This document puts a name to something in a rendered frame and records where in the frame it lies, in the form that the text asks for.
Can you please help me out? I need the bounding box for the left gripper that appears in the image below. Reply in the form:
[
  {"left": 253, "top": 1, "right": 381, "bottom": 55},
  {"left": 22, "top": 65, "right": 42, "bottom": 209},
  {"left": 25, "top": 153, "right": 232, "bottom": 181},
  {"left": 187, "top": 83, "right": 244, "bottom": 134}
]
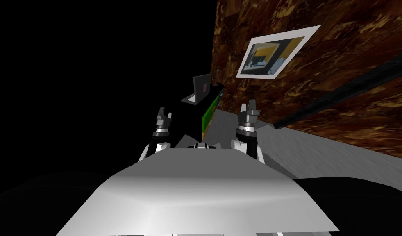
[{"left": 155, "top": 107, "right": 173, "bottom": 128}]

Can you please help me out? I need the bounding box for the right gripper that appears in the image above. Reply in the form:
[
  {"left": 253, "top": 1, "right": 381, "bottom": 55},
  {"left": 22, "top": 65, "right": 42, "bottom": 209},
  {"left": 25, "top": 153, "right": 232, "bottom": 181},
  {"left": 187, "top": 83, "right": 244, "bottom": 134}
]
[{"left": 238, "top": 100, "right": 261, "bottom": 125}]

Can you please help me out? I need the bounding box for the black desk with green side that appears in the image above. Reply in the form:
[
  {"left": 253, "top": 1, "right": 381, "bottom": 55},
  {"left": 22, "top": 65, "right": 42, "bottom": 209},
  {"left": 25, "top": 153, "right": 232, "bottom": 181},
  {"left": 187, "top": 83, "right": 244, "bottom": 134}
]
[{"left": 181, "top": 73, "right": 225, "bottom": 142}]

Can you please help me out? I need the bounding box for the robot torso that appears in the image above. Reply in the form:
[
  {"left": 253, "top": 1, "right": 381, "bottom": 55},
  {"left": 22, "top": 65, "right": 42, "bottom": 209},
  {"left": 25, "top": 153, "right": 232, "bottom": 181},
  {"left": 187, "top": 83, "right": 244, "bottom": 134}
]
[{"left": 56, "top": 141, "right": 340, "bottom": 236}]

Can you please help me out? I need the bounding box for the white framed wall picture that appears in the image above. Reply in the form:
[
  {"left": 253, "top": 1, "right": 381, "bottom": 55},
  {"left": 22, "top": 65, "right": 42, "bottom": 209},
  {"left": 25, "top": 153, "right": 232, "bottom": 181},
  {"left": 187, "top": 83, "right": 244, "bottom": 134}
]
[{"left": 236, "top": 25, "right": 321, "bottom": 80}]

